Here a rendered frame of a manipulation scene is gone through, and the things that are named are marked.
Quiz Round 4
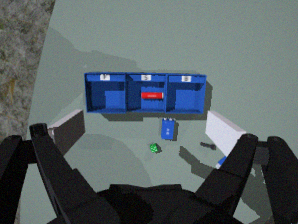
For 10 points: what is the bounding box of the blue nine-volt battery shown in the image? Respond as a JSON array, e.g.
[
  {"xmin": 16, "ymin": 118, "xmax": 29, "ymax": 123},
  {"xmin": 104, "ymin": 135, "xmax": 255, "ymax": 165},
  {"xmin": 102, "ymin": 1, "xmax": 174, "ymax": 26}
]
[{"xmin": 161, "ymin": 118, "xmax": 174, "ymax": 139}]

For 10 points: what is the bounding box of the red battery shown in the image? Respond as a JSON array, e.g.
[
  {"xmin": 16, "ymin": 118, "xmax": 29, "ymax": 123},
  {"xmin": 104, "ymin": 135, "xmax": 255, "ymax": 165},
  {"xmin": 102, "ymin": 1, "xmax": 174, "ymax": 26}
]
[{"xmin": 142, "ymin": 92, "xmax": 164, "ymax": 99}]

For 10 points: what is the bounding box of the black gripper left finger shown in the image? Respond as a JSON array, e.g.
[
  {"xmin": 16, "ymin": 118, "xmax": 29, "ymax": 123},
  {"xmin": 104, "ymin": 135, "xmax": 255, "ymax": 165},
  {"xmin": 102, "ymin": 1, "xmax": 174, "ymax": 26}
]
[{"xmin": 0, "ymin": 109, "xmax": 121, "ymax": 224}]

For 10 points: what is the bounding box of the blue rack of three bins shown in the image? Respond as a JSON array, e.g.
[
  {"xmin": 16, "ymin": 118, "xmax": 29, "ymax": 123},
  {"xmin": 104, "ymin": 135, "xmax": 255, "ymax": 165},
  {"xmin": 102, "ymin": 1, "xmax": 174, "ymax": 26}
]
[{"xmin": 84, "ymin": 72, "xmax": 207, "ymax": 114}]

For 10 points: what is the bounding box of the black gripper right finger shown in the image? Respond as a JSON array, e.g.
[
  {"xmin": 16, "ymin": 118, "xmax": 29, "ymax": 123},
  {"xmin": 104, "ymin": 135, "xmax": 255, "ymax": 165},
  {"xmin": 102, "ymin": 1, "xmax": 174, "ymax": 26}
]
[{"xmin": 171, "ymin": 111, "xmax": 298, "ymax": 224}]

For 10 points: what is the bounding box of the green die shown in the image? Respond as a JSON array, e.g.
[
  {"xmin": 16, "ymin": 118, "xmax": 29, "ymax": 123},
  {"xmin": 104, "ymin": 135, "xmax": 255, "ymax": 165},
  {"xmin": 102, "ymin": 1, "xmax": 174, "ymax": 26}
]
[{"xmin": 150, "ymin": 143, "xmax": 158, "ymax": 153}]

